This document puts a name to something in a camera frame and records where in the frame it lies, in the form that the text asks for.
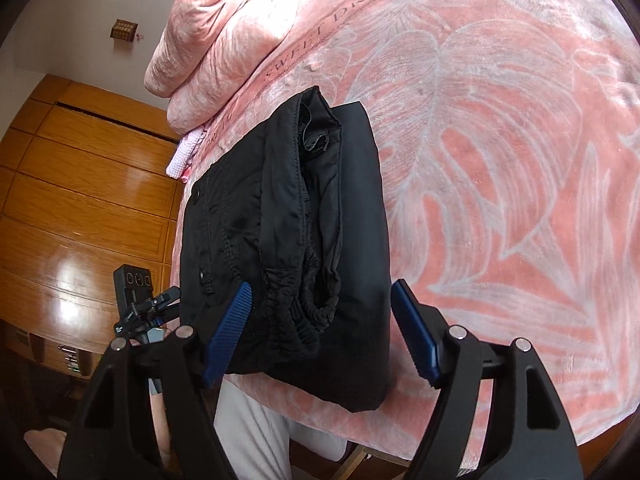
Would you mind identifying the small wooden wall fixture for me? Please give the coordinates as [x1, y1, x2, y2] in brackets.
[110, 19, 138, 41]

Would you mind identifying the wooden wardrobe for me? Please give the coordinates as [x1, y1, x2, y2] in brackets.
[0, 74, 193, 376]

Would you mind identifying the pink white knit cloth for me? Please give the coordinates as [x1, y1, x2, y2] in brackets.
[166, 130, 208, 181]

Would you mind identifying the pink leaf-print blanket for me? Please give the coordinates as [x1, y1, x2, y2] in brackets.
[165, 0, 640, 461]

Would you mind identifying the wooden stool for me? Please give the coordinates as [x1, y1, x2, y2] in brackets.
[342, 442, 416, 472]

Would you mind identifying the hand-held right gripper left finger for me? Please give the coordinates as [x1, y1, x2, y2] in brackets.
[57, 281, 252, 480]

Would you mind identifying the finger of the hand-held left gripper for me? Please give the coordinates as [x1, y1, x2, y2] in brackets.
[132, 286, 182, 312]
[114, 304, 182, 339]

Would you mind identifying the pink folded quilt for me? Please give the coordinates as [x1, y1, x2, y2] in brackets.
[144, 0, 321, 136]

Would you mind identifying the person's left forearm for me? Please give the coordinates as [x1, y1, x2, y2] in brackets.
[147, 327, 176, 468]

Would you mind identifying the black jacket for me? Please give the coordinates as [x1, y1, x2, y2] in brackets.
[177, 86, 392, 413]

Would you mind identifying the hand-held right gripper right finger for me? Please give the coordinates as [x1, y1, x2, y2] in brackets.
[391, 280, 583, 480]

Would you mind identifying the person's white trousered leg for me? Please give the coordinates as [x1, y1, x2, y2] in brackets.
[212, 377, 348, 480]

